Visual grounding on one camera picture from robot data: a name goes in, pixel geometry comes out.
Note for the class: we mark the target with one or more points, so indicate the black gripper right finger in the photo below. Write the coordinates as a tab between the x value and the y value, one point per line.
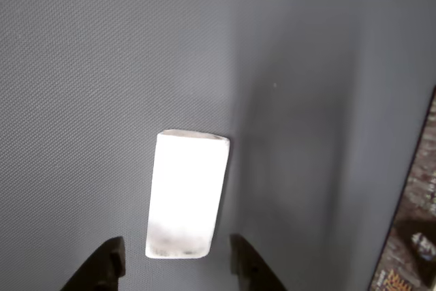
255	270

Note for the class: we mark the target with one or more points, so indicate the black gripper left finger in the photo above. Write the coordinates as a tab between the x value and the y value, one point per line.
102	270

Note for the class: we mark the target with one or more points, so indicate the white rectangular block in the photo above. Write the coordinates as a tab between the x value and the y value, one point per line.
185	195

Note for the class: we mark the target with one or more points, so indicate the bark print cardboard box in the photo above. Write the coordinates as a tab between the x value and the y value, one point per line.
415	236

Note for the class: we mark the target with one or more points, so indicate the grey mat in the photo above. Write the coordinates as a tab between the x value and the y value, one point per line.
102	66

